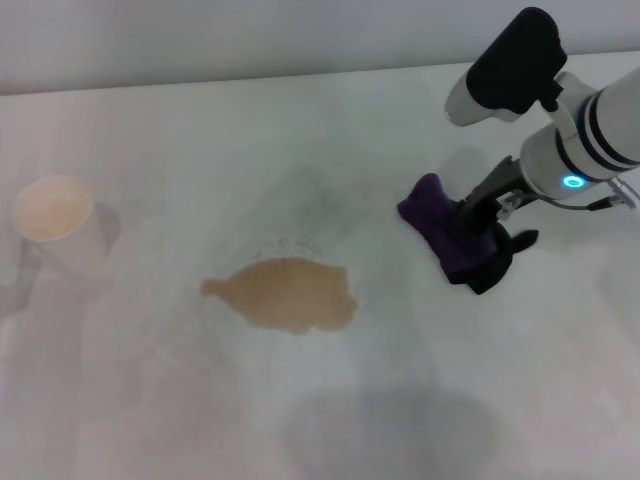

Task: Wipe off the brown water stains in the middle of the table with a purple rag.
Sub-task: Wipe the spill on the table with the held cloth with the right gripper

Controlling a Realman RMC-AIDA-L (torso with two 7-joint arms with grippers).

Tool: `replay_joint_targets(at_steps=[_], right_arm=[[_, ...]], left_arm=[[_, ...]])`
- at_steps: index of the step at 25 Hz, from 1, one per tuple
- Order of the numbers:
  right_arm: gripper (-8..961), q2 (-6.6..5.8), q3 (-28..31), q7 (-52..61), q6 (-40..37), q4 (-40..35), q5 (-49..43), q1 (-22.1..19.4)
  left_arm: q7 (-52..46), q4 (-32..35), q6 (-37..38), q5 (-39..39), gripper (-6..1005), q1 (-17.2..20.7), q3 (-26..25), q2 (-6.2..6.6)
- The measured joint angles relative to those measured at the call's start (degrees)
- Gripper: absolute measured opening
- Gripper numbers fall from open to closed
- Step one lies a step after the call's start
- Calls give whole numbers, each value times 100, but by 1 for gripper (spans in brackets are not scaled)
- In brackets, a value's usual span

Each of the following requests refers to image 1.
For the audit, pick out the black and white wrist camera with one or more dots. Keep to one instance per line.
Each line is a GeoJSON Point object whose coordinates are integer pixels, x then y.
{"type": "Point", "coordinates": [515, 65]}

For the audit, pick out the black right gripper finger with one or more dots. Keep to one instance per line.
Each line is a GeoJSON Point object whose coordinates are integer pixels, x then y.
{"type": "Point", "coordinates": [466, 216]}
{"type": "Point", "coordinates": [491, 220]}

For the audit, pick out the purple and black rag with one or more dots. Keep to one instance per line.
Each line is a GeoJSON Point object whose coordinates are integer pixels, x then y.
{"type": "Point", "coordinates": [440, 225]}

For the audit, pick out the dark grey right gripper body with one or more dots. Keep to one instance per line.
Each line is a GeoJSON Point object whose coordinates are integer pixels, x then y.
{"type": "Point", "coordinates": [497, 187]}

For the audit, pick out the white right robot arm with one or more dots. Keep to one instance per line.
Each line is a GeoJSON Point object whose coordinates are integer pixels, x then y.
{"type": "Point", "coordinates": [600, 125]}

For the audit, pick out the white paper cup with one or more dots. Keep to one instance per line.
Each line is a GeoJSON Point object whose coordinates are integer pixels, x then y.
{"type": "Point", "coordinates": [52, 210]}

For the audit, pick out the brown water stain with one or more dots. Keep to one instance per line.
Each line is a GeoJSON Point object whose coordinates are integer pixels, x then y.
{"type": "Point", "coordinates": [285, 295]}

